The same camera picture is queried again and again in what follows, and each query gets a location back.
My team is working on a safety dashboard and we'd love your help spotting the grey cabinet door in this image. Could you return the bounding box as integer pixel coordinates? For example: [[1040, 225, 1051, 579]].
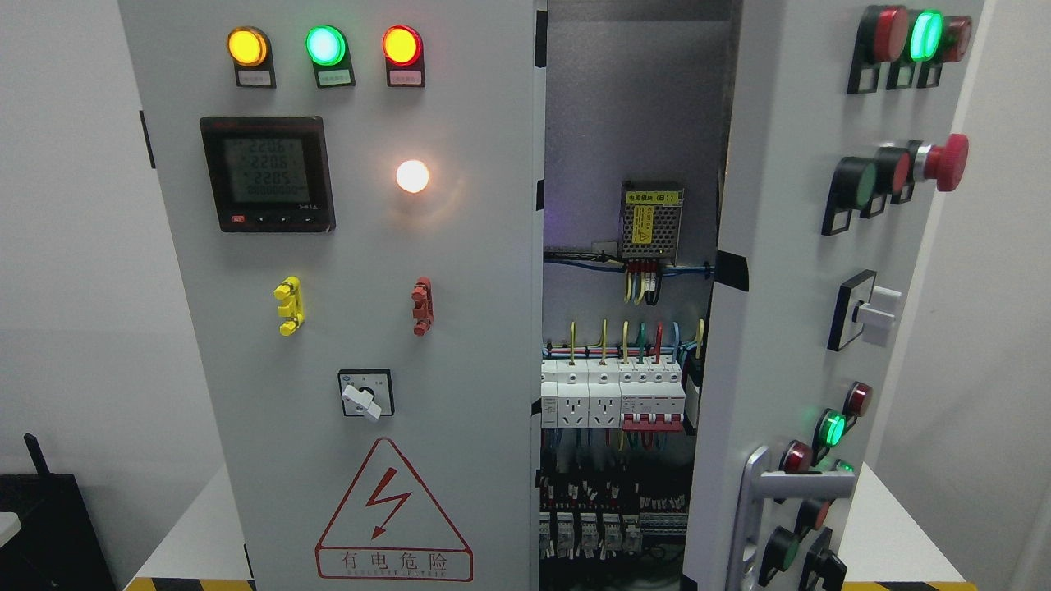
[[119, 1, 544, 590], [683, 1, 984, 590]]

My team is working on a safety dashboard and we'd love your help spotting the perforated metal power supply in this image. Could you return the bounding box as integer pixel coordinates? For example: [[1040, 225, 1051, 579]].
[[619, 181, 684, 264]]

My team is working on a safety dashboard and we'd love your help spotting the white socket breaker row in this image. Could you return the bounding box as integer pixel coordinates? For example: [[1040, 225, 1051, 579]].
[[539, 356, 686, 433]]

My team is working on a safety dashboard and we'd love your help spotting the black relay terminal row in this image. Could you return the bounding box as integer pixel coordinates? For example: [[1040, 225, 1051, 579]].
[[535, 468, 693, 561]]

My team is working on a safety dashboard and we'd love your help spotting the red electric hazard sticker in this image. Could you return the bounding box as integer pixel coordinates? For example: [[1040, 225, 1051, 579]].
[[314, 439, 474, 580]]

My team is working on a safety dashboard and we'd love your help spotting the red indicator lamp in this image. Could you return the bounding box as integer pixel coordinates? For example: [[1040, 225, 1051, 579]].
[[382, 24, 425, 89]]

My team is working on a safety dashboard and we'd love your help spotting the black digital power meter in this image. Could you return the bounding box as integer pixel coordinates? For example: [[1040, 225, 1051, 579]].
[[200, 116, 337, 233]]

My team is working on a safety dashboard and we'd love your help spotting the green indicator lamp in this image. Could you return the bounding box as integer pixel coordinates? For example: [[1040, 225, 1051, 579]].
[[305, 24, 356, 89]]

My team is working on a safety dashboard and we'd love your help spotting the yellow indicator lamp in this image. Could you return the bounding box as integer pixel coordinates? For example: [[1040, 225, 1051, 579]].
[[227, 26, 277, 89]]

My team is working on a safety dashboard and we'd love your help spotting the red emergency stop button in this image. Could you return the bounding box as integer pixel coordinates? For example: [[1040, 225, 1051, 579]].
[[906, 133, 970, 192]]

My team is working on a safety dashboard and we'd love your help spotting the black box left corner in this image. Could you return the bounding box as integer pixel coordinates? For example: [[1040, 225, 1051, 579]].
[[1, 433, 116, 590]]

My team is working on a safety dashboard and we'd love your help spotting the red terminal post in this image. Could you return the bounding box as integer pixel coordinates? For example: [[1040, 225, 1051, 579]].
[[411, 277, 434, 337]]

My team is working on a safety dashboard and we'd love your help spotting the yellow terminal post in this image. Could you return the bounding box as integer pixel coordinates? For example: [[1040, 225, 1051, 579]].
[[273, 276, 305, 337]]

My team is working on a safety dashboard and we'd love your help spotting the silver door handle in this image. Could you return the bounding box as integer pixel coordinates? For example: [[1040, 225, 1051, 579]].
[[725, 446, 857, 590]]

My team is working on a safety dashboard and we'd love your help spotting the white knob selector switch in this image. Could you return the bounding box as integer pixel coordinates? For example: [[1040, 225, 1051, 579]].
[[827, 269, 903, 351]]

